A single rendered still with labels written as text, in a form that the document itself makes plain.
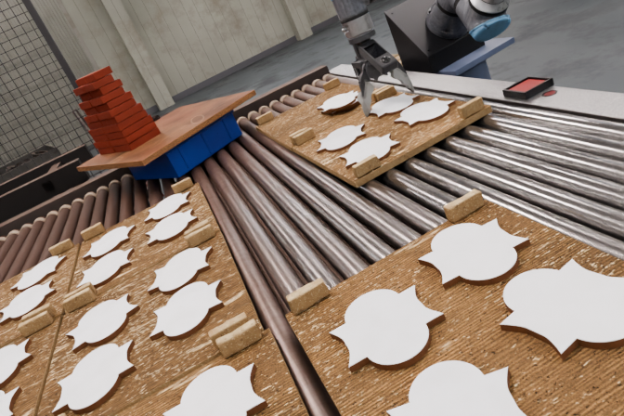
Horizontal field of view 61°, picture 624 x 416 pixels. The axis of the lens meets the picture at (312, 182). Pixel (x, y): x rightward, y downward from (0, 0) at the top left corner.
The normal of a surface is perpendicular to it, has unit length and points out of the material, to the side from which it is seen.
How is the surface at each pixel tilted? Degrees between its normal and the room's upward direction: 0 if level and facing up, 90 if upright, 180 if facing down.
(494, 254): 0
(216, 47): 90
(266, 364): 0
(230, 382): 0
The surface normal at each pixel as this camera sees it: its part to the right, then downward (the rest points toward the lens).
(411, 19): 0.04, -0.45
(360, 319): -0.39, -0.85
